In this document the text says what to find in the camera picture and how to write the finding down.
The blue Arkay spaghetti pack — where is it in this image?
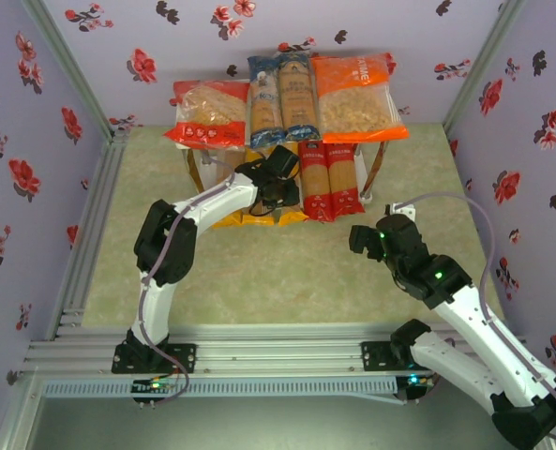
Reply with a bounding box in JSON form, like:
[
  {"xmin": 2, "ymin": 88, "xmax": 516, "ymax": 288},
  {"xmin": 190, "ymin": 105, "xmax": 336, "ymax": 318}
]
[{"xmin": 247, "ymin": 54, "xmax": 288, "ymax": 149}]

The white slotted cable duct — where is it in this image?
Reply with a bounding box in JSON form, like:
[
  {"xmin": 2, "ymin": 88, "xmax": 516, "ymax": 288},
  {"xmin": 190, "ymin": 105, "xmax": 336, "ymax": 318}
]
[{"xmin": 41, "ymin": 377, "xmax": 408, "ymax": 407}]

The white two-tier shelf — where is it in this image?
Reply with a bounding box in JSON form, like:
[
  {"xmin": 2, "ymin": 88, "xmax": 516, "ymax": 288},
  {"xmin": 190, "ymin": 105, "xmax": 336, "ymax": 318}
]
[{"xmin": 176, "ymin": 135, "xmax": 391, "ymax": 207}]

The aluminium lower frame rail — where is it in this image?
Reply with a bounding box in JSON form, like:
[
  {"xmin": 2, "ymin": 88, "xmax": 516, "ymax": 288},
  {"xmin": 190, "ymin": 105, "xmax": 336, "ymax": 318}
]
[{"xmin": 0, "ymin": 369, "xmax": 44, "ymax": 450}]

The blue Molisana spaghetti pack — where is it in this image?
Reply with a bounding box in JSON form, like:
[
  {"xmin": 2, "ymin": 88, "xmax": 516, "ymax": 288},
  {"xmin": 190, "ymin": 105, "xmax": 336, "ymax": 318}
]
[{"xmin": 277, "ymin": 52, "xmax": 323, "ymax": 143}]

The orange Pastatime macaroni bag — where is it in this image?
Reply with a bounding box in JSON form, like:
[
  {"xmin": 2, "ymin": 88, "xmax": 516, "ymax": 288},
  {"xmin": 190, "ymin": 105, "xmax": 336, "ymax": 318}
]
[{"xmin": 308, "ymin": 52, "xmax": 410, "ymax": 144}]

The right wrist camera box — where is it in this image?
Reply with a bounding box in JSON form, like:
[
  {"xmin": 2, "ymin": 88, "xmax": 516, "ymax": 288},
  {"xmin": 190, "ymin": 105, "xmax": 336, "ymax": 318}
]
[{"xmin": 388, "ymin": 202, "xmax": 418, "ymax": 227}]

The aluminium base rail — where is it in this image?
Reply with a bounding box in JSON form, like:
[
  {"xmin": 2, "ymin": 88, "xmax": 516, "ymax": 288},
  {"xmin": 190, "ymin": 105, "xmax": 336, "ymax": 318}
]
[{"xmin": 23, "ymin": 325, "xmax": 534, "ymax": 376}]

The red macaroni pasta bag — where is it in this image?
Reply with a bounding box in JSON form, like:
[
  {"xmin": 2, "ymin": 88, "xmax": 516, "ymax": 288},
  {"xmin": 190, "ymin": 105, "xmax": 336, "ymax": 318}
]
[{"xmin": 162, "ymin": 79, "xmax": 251, "ymax": 151}]

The aluminium corner post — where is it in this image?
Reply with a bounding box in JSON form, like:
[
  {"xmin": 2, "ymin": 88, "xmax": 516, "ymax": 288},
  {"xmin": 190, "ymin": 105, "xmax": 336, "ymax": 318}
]
[
  {"xmin": 443, "ymin": 0, "xmax": 526, "ymax": 137},
  {"xmin": 22, "ymin": 0, "xmax": 115, "ymax": 137}
]

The red spaghetti pack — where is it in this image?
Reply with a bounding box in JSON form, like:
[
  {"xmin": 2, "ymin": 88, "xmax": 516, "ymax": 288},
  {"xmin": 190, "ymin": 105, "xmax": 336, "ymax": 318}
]
[
  {"xmin": 326, "ymin": 142, "xmax": 368, "ymax": 220},
  {"xmin": 297, "ymin": 140, "xmax": 333, "ymax": 222}
]

